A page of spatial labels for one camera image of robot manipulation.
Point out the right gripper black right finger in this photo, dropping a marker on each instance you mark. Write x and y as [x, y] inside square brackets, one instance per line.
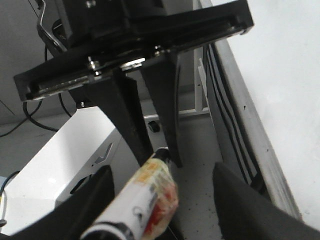
[244, 214]

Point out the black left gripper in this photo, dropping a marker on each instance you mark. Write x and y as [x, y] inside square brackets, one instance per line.
[88, 38]

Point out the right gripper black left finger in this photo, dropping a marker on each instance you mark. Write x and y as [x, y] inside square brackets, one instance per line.
[71, 218]

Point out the white whiteboard marker pen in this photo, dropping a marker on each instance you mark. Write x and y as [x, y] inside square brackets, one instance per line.
[127, 216]

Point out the red magnet taped to marker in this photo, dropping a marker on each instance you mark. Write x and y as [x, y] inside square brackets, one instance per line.
[163, 211]

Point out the white whiteboard surface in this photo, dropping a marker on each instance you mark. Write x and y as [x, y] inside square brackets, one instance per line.
[279, 60]

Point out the white cabinet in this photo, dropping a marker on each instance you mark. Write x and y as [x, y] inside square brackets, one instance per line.
[86, 142]

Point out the aluminium whiteboard frame rail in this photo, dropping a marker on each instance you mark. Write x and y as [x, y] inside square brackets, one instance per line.
[226, 88]

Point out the white table leg frame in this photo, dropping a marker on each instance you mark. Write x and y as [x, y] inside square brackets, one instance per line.
[196, 90]

